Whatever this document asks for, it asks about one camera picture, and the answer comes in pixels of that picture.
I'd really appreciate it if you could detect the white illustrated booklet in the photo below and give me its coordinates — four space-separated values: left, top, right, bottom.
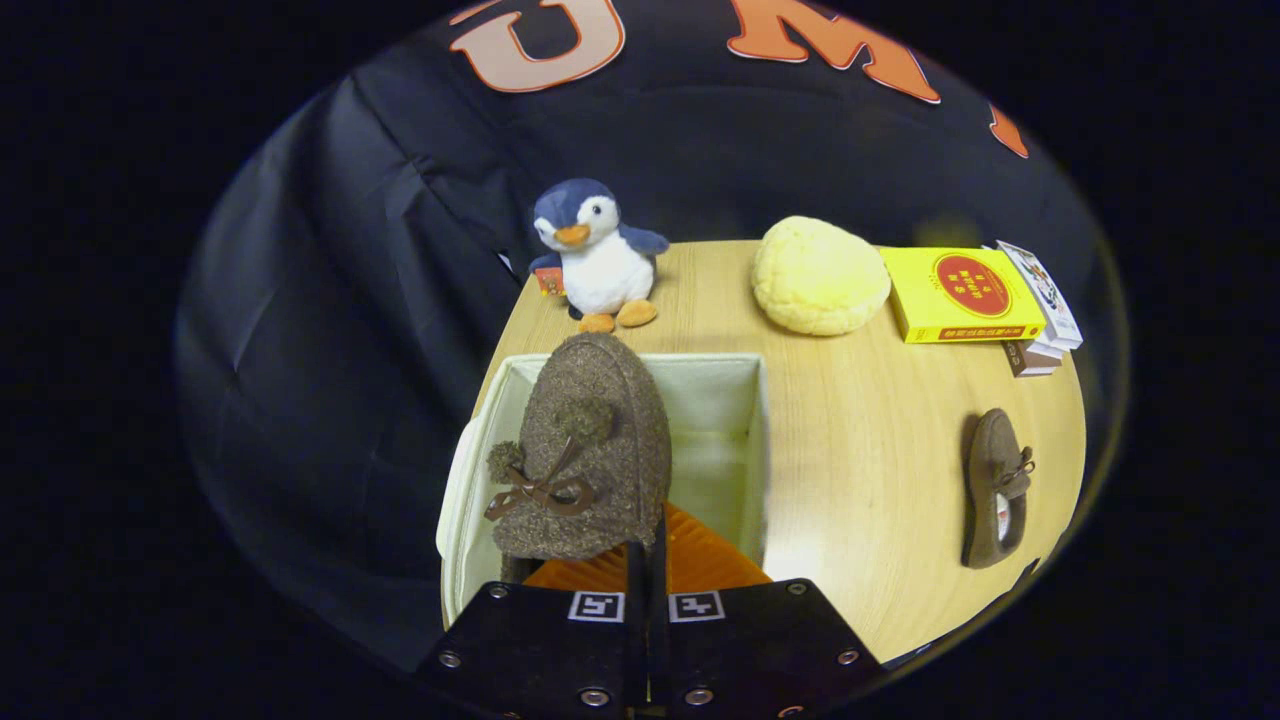
994 240 1085 361

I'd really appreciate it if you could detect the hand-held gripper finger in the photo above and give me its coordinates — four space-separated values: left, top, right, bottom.
648 503 887 720
415 543 650 720

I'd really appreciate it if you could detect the blue white penguin plush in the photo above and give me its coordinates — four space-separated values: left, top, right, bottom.
528 178 671 334

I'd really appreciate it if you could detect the brown felt shoe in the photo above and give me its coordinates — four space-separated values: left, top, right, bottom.
961 408 1037 570
485 332 673 562

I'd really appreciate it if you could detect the yellow bun plush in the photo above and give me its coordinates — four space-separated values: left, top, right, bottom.
752 215 892 337

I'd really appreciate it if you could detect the yellow book red circle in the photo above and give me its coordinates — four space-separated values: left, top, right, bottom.
878 246 1048 345

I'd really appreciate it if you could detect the brown book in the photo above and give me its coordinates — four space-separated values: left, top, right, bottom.
1003 339 1063 379

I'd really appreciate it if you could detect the beige fabric storage box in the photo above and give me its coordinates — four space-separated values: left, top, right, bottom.
437 351 772 628

